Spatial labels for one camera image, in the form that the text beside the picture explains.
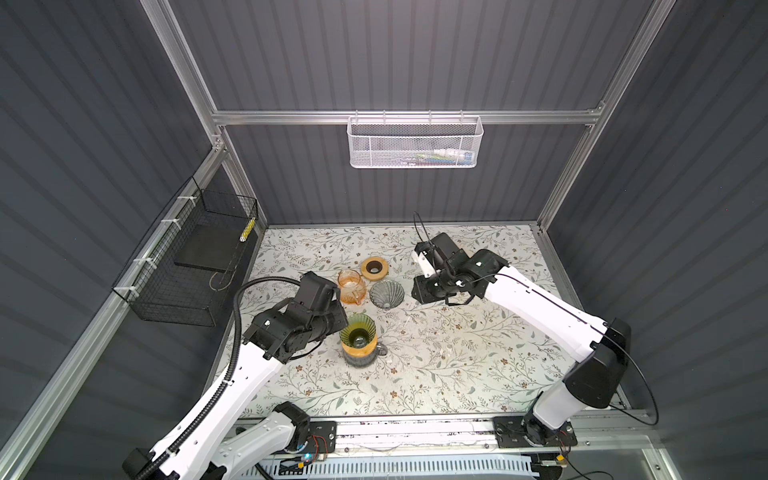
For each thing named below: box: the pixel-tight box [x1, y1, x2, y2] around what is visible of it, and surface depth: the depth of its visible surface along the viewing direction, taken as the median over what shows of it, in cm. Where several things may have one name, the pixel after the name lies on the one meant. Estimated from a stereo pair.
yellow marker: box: [239, 217, 256, 243], surface depth 84 cm
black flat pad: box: [174, 223, 243, 271], surface depth 77 cm
